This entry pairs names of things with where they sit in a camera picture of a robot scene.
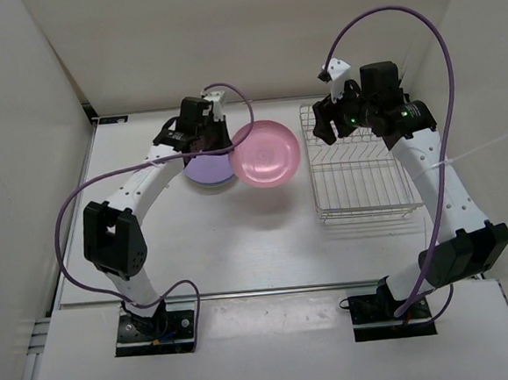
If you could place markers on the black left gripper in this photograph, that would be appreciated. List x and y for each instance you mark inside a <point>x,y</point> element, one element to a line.
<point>224,142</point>

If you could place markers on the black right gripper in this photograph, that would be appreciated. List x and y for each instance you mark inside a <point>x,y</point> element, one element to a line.
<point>325,112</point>

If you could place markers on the purple plate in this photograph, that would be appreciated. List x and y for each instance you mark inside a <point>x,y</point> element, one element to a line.
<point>209,169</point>

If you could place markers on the blue plate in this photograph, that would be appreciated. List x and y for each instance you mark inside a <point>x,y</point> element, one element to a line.
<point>229,180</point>

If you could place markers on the cream bear plate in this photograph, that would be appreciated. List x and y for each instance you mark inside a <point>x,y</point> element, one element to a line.
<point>213,187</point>

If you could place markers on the pink plate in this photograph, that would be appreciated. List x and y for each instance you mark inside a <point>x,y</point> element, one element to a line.
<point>268,157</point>

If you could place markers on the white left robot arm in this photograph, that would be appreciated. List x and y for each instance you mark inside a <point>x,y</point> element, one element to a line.
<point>113,238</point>

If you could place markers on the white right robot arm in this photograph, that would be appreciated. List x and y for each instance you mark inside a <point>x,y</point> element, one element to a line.
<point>464,242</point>

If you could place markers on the black XDOF label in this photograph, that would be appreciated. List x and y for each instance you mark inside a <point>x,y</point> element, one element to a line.
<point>113,120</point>

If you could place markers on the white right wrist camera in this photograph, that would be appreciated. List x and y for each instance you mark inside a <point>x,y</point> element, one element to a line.
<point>335,74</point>

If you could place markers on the metal wire dish rack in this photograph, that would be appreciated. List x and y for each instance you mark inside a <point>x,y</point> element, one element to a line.
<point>355,179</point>

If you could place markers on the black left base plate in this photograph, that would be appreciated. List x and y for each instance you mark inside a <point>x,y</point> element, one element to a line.
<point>171,333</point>

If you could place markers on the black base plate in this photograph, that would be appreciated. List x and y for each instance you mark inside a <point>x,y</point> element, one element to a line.
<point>171,333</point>
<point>371,322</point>

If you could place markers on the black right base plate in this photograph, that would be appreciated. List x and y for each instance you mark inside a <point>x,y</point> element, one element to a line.
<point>371,322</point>

